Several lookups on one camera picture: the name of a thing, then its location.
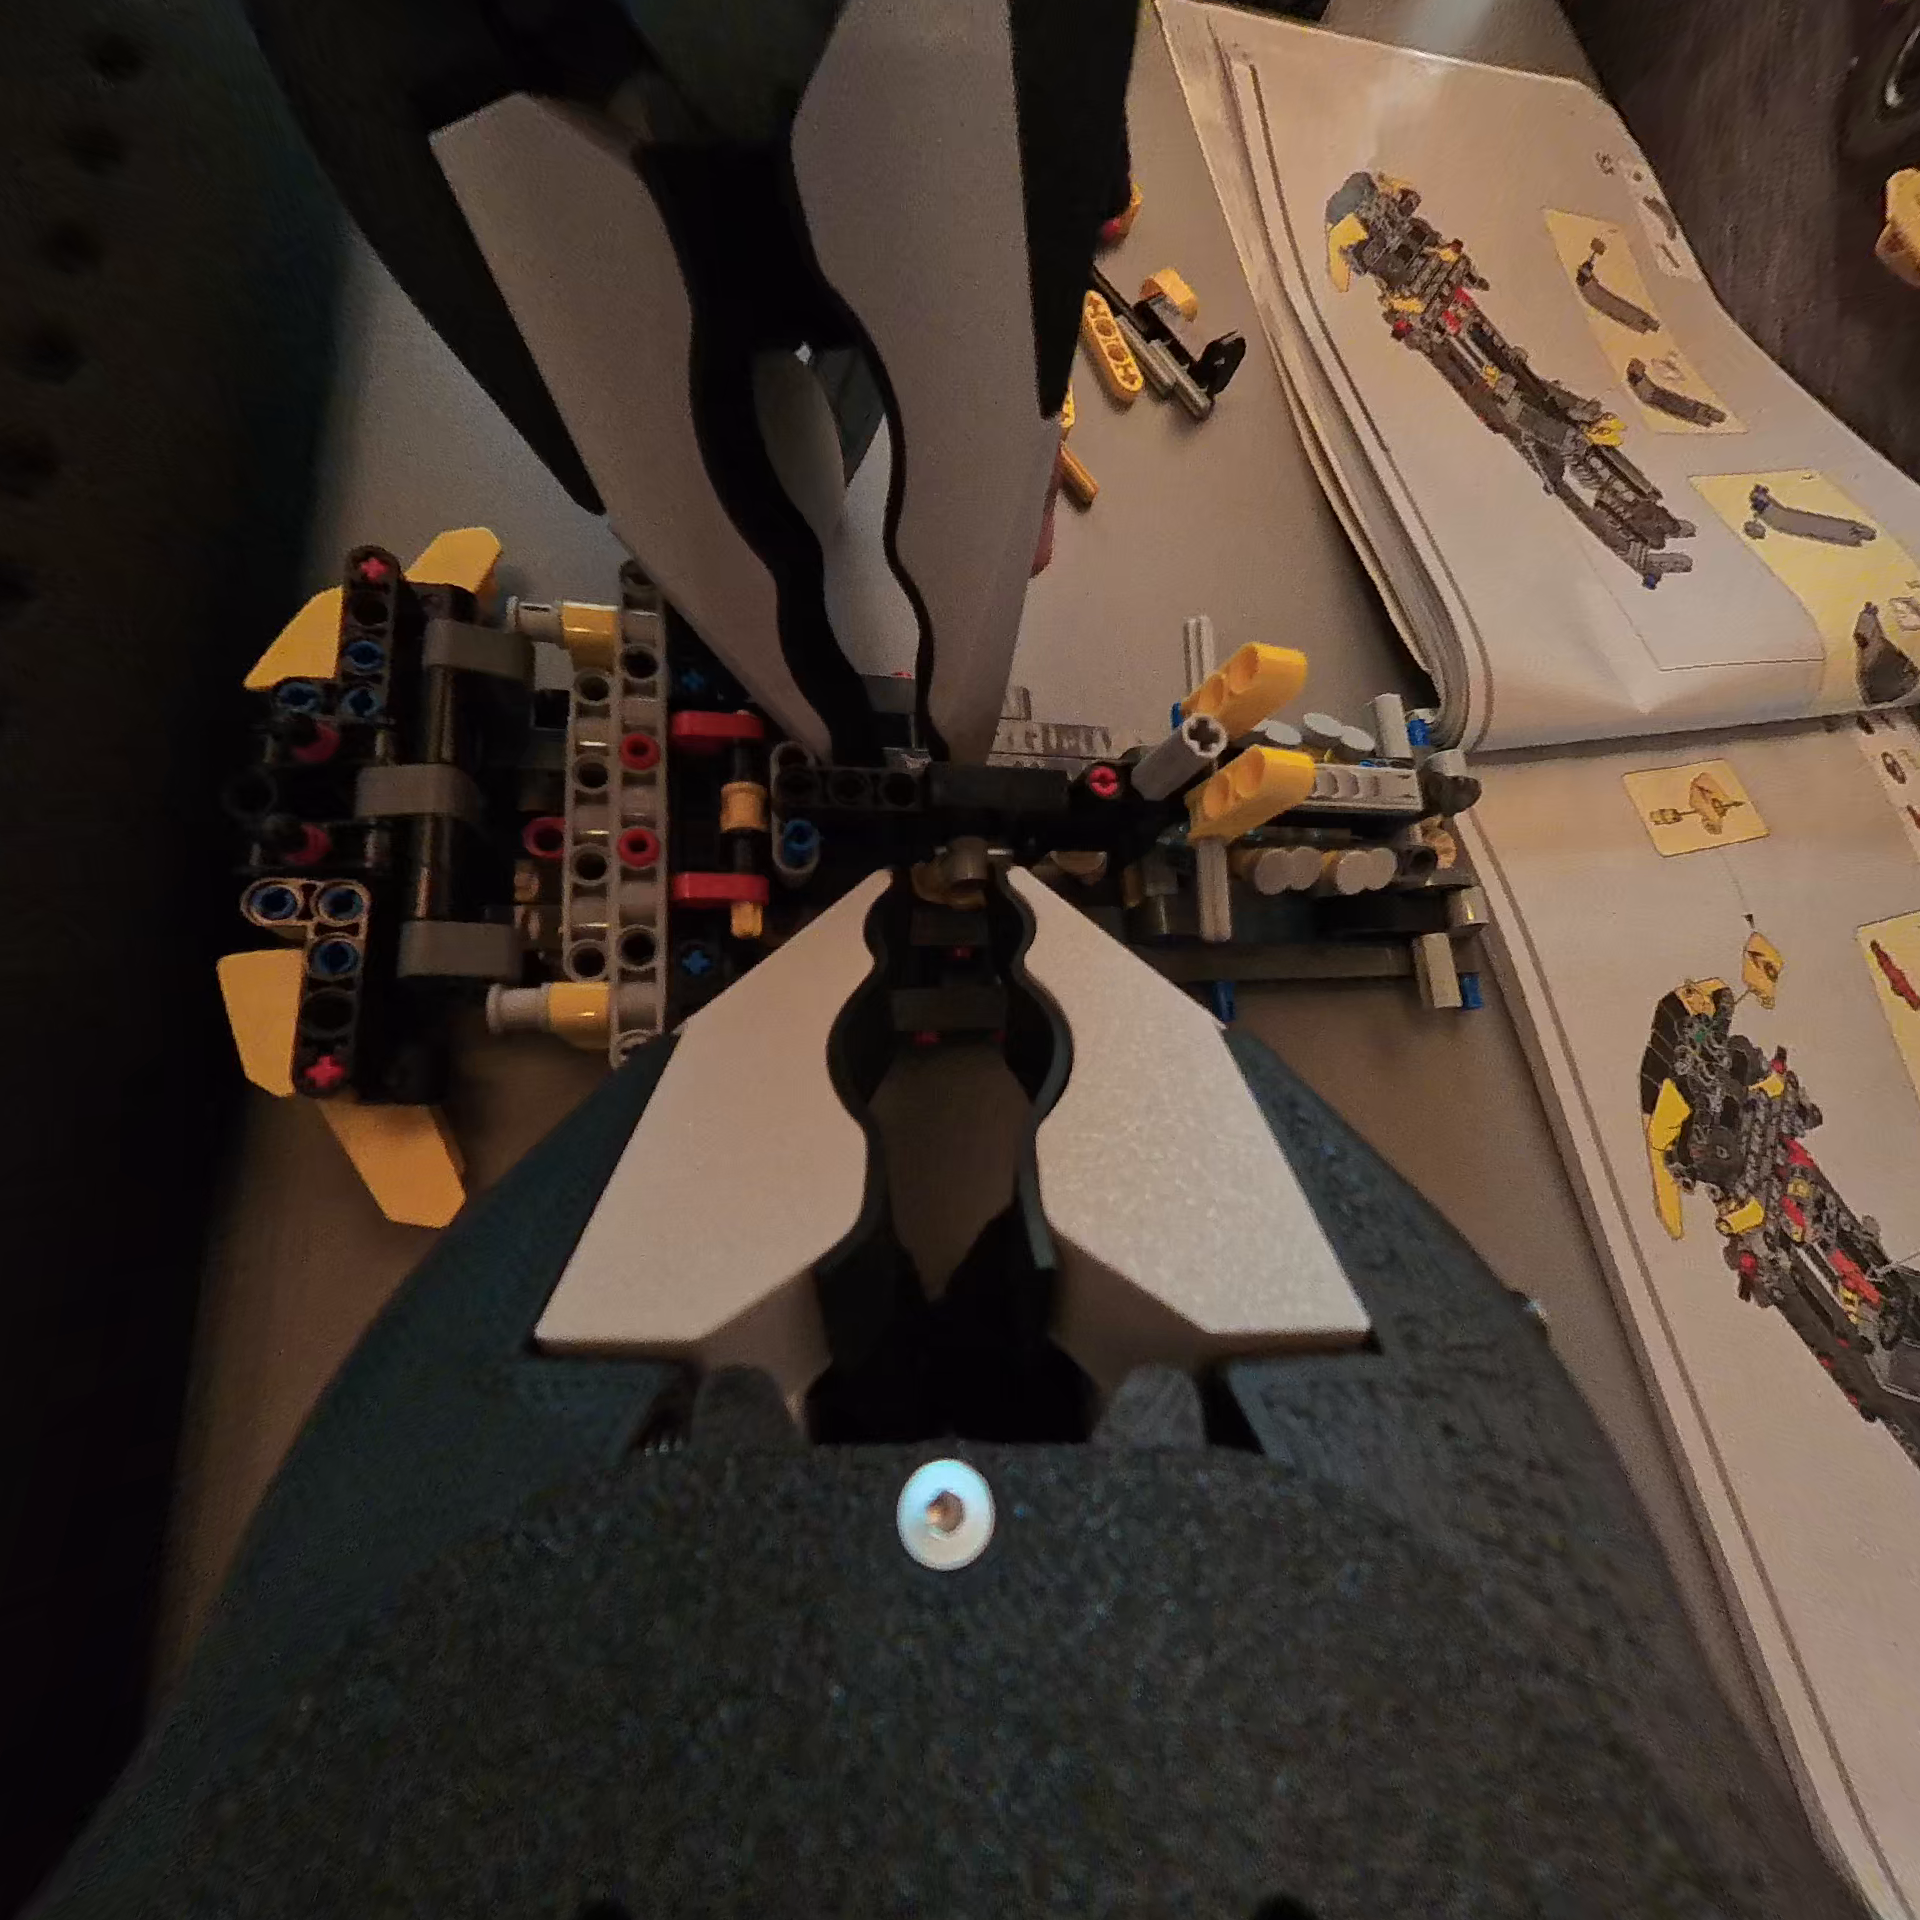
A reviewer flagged open lego instruction booklet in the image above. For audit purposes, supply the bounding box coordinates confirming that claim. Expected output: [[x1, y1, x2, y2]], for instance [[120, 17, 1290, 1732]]
[[1147, 0, 1920, 1920]]

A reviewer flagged black yellow lego vehicle model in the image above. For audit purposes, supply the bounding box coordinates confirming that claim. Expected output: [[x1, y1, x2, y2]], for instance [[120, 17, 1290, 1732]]
[[215, 526, 1495, 1230]]

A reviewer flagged black grey lego assembly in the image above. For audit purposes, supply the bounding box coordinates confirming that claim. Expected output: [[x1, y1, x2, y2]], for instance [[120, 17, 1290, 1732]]
[[1125, 269, 1250, 424]]

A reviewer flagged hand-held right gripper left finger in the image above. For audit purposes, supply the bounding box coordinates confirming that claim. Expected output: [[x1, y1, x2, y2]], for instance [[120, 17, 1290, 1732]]
[[535, 870, 903, 1401]]

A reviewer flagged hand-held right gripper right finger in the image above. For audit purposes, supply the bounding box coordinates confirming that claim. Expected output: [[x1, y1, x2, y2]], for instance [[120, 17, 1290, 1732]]
[[1003, 865, 1374, 1401]]

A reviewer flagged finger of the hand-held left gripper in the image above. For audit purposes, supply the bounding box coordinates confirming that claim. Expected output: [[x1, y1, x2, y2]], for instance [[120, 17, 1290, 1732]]
[[431, 91, 921, 766], [790, 0, 1072, 757]]

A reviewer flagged black perforated pad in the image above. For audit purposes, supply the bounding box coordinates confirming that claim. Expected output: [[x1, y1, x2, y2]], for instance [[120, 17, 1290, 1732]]
[[0, 0, 351, 1803]]

